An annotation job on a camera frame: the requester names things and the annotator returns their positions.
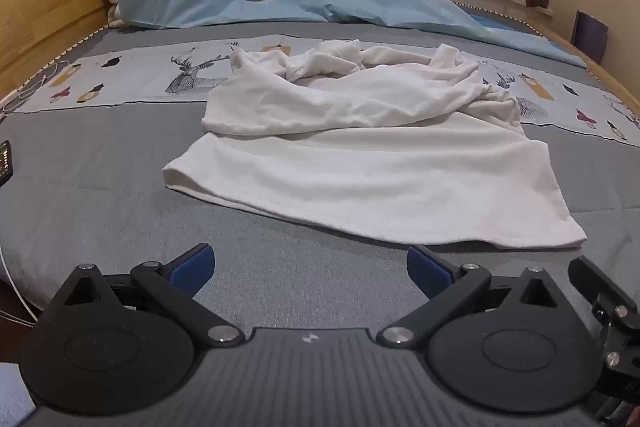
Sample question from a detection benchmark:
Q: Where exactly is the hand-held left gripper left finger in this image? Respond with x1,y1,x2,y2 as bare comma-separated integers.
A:
50,243,246,349

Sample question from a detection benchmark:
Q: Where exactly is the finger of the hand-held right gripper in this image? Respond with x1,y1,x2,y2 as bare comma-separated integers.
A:
567,255,640,338

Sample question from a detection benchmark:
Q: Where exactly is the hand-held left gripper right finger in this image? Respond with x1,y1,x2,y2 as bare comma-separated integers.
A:
377,245,577,349

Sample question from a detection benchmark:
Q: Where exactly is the white t-shirt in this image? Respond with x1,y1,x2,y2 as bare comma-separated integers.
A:
162,39,588,252

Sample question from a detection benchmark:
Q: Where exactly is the grey printed bed sheet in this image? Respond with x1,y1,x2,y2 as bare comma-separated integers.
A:
0,19,640,343

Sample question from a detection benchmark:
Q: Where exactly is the black device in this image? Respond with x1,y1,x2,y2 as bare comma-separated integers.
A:
0,139,14,188

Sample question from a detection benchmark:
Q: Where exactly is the light blue cloth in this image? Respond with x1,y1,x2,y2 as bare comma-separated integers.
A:
0,361,37,427

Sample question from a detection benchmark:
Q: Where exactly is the purple box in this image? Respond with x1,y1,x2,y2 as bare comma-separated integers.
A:
572,10,609,64

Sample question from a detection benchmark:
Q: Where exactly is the light blue quilt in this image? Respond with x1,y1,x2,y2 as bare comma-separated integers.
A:
115,0,588,68

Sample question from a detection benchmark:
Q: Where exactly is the wooden headboard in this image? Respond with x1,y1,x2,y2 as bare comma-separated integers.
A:
0,0,136,102

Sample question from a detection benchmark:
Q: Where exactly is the white cable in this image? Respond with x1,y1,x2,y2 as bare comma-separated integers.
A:
0,59,71,118
0,244,40,324

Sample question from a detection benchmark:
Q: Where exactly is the wooden bed side rail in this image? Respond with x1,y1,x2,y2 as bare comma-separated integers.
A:
520,14,640,108

